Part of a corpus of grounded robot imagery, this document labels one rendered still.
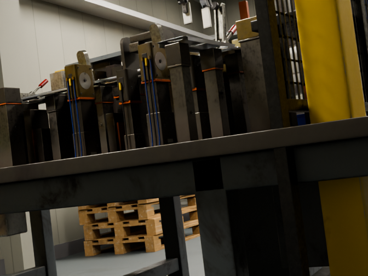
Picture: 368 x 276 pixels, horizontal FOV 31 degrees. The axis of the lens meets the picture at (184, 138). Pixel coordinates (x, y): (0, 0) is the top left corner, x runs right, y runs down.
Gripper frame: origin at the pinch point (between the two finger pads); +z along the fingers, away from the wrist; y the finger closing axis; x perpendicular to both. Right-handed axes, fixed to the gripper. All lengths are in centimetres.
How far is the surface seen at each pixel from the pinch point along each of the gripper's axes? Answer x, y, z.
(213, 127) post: 14.3, 21.9, 38.3
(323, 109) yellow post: 62, 53, 40
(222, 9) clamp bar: 1.7, -15.2, -5.9
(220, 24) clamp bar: 0.3, -15.1, -0.4
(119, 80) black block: -20.3, 20.5, 17.8
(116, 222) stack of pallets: -250, -239, 85
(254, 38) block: 29.0, 16.7, 13.9
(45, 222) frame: -143, -57, 68
